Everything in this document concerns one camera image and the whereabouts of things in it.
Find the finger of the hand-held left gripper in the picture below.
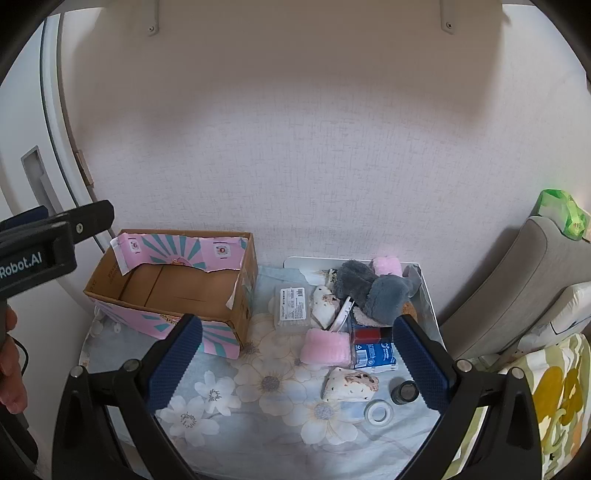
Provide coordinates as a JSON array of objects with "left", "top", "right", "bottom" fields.
[{"left": 68, "top": 200, "right": 115, "bottom": 244}]

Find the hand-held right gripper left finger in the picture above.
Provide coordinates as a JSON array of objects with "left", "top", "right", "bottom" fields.
[{"left": 53, "top": 314, "right": 204, "bottom": 480}]

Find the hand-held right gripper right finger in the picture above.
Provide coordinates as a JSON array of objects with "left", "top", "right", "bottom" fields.
[{"left": 392, "top": 316, "right": 541, "bottom": 480}]

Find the small dark bottle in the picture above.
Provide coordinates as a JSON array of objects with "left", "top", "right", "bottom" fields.
[{"left": 390, "top": 380, "right": 420, "bottom": 406}]

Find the blue and white packet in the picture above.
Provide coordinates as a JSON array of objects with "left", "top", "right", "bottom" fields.
[{"left": 352, "top": 340, "right": 399, "bottom": 374}]

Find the clear tape roll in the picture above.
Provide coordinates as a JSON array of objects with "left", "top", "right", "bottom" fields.
[{"left": 363, "top": 400, "right": 394, "bottom": 425}]

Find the white spotted sock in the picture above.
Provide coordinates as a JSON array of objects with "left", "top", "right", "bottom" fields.
[
  {"left": 322, "top": 366, "right": 380, "bottom": 403},
  {"left": 312, "top": 285, "right": 348, "bottom": 329}
]

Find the clear plastic tray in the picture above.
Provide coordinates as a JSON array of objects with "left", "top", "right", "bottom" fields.
[{"left": 283, "top": 256, "right": 446, "bottom": 370}]

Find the pink patterned cardboard box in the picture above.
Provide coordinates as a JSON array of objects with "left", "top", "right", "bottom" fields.
[{"left": 83, "top": 230, "right": 259, "bottom": 361}]

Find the grey plush toy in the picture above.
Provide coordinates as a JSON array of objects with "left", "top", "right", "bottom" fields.
[{"left": 333, "top": 260, "right": 417, "bottom": 325}]

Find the pink fluffy cloth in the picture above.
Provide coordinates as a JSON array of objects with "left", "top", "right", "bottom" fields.
[
  {"left": 372, "top": 256, "right": 403, "bottom": 278},
  {"left": 299, "top": 328, "right": 352, "bottom": 368}
]

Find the clear plastic labelled box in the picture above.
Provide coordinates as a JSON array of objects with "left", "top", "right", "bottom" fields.
[{"left": 274, "top": 285, "right": 320, "bottom": 334}]

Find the person's left hand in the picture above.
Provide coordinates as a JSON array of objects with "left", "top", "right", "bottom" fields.
[{"left": 0, "top": 307, "right": 29, "bottom": 415}]

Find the door hinge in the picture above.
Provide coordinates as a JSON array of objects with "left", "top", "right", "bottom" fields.
[{"left": 75, "top": 148, "right": 95, "bottom": 188}]

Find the red small box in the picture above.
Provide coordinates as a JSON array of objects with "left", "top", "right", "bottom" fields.
[{"left": 350, "top": 324, "right": 394, "bottom": 345}]

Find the white door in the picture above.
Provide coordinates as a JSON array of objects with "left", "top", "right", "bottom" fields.
[{"left": 0, "top": 14, "right": 100, "bottom": 232}]

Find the grey cushion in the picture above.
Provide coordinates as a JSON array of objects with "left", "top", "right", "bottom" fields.
[{"left": 438, "top": 216, "right": 591, "bottom": 361}]

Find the yellow floral blanket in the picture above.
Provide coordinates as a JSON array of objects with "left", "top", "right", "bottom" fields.
[{"left": 496, "top": 332, "right": 591, "bottom": 480}]

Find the white pillow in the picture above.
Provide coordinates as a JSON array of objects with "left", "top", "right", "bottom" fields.
[{"left": 516, "top": 281, "right": 591, "bottom": 354}]

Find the green packet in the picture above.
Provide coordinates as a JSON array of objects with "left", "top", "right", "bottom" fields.
[{"left": 537, "top": 188, "right": 588, "bottom": 241}]

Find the white ring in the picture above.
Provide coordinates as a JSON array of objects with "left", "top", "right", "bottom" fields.
[{"left": 329, "top": 296, "right": 355, "bottom": 334}]

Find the black cable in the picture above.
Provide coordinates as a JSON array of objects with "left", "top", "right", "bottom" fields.
[{"left": 8, "top": 336, "right": 30, "bottom": 372}]

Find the wall bracket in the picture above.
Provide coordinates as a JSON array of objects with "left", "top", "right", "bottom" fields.
[
  {"left": 438, "top": 0, "right": 458, "bottom": 32},
  {"left": 145, "top": 0, "right": 161, "bottom": 37}
]

